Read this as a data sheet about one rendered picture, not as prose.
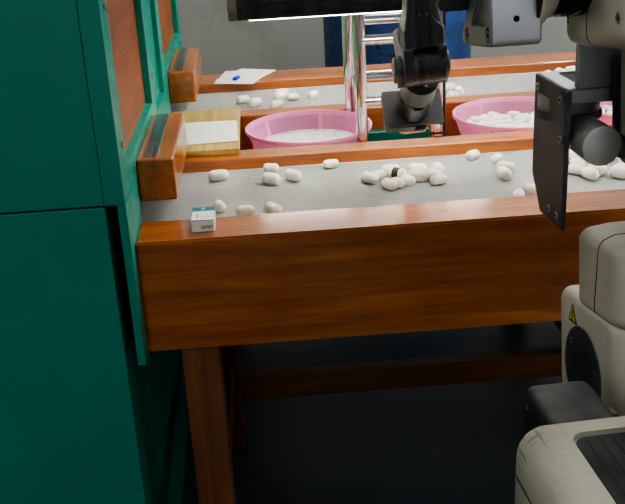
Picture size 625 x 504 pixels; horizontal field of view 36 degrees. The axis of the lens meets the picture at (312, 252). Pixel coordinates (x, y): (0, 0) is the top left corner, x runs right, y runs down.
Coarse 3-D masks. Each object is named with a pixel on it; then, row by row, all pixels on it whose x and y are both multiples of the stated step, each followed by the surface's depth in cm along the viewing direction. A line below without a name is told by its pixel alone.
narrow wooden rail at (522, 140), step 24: (336, 144) 191; (360, 144) 191; (384, 144) 190; (408, 144) 189; (432, 144) 188; (456, 144) 188; (480, 144) 189; (504, 144) 189; (528, 144) 189; (192, 168) 187; (216, 168) 187; (240, 168) 187
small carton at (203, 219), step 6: (192, 210) 154; (198, 210) 153; (204, 210) 153; (210, 210) 153; (192, 216) 151; (198, 216) 151; (204, 216) 151; (210, 216) 151; (192, 222) 149; (198, 222) 150; (204, 222) 150; (210, 222) 150; (192, 228) 150; (198, 228) 150; (204, 228) 150; (210, 228) 150
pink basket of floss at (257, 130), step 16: (288, 112) 216; (304, 112) 216; (320, 112) 216; (336, 112) 215; (352, 112) 212; (256, 128) 210; (272, 128) 214; (288, 128) 216; (304, 128) 217; (320, 128) 216; (336, 128) 215; (352, 128) 212; (368, 128) 200; (256, 144) 199; (272, 144) 194; (288, 144) 193; (304, 144) 192; (320, 144) 192
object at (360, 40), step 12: (444, 12) 185; (360, 24) 184; (444, 24) 186; (360, 36) 185; (372, 36) 186; (384, 36) 186; (360, 48) 186; (360, 60) 187; (360, 72) 188; (360, 84) 189; (444, 84) 191; (360, 96) 189; (372, 96) 191; (444, 96) 191; (360, 108) 190; (444, 108) 192; (360, 120) 191; (444, 120) 193; (360, 132) 192; (432, 132) 194; (444, 132) 194
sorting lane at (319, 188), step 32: (384, 160) 188; (416, 160) 187; (448, 160) 186; (480, 160) 185; (512, 160) 184; (192, 192) 176; (224, 192) 175; (256, 192) 174; (288, 192) 173; (320, 192) 173; (352, 192) 172; (384, 192) 171; (416, 192) 170; (448, 192) 169; (480, 192) 168; (512, 192) 167
